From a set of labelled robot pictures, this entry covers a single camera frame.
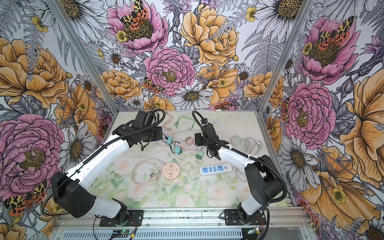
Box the round pink power socket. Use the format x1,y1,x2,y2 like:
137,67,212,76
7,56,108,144
162,162,181,181

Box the white blue power strip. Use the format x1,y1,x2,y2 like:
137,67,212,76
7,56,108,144
199,163,233,176

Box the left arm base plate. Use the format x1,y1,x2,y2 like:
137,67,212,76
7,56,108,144
99,210,144,227

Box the teal charger with white cable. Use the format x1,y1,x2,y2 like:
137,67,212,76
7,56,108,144
174,146,183,155

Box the pink multi-head usb cable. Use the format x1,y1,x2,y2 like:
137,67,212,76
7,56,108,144
163,112,175,131

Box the pink socket power cord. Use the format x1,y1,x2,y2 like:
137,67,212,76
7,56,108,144
130,157,166,187

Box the green multi-head usb cable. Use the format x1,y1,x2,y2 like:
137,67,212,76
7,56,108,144
174,115,196,130

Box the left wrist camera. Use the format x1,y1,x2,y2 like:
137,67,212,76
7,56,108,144
133,111,155,129

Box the pink charger plug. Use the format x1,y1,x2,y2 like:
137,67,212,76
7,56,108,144
186,137,195,146

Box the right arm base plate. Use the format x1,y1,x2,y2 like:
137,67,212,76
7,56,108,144
223,209,267,226

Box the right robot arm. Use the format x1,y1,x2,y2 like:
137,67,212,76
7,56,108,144
195,123,288,224

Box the aluminium front rail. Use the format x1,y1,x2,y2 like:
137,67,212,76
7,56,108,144
54,207,310,231

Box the teal charger with black cable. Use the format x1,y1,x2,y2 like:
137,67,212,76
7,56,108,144
165,136,174,145

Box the white power strip cord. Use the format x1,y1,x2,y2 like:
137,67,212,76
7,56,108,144
230,134,264,155

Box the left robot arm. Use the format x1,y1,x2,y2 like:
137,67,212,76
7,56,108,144
51,121,163,226

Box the green charger plug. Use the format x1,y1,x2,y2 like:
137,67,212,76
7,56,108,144
195,150,204,160

